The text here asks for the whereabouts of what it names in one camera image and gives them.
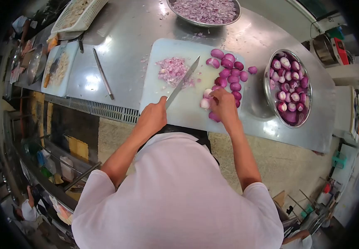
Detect metal floor drain grate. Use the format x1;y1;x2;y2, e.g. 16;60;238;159
44;93;140;125

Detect white plastic basket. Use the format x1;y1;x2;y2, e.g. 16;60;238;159
50;0;109;34

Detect pile of peeled purple shallots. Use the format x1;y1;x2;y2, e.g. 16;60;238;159
206;49;258;108

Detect heap of chopped pale vegetable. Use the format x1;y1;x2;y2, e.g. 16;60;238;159
47;52;70;86

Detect small white cutting board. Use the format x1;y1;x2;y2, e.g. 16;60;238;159
41;40;80;98

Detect person's right hand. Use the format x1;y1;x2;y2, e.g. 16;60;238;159
209;89;241;127

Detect steel bowl with whole shallots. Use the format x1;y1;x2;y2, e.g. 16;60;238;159
263;49;313;129

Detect wire rack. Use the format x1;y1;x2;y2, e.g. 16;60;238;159
287;177;339;234

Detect red box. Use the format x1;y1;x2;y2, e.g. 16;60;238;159
330;37;350;65

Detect person's right fingers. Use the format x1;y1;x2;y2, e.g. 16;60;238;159
209;89;224;109

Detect person's body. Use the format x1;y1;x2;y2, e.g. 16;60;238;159
71;124;284;249

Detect person's left hand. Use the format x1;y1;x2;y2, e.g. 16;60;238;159
135;96;168;133

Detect large white cutting board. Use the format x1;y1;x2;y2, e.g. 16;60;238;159
139;38;247;135

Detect heap of chopped shallot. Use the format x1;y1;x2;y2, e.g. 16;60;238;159
155;57;196;88

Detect steel shelf with goods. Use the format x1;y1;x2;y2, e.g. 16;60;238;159
2;109;103;220

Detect stacked steel bowls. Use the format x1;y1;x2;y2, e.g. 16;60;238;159
26;44;48;86

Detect steel honing rod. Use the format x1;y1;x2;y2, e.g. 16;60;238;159
92;47;115;101

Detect green plastic stool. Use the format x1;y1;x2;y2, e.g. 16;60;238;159
332;151;348;169

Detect steel bowl with chopped shallot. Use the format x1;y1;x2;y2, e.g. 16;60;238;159
166;0;242;28

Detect long steel kitchen knife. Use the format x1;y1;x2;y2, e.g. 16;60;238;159
165;55;201;110

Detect steel cooking pot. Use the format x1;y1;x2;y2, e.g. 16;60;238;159
312;34;339;66

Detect cleaver with wooden handle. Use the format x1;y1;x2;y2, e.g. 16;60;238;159
43;47;67;88

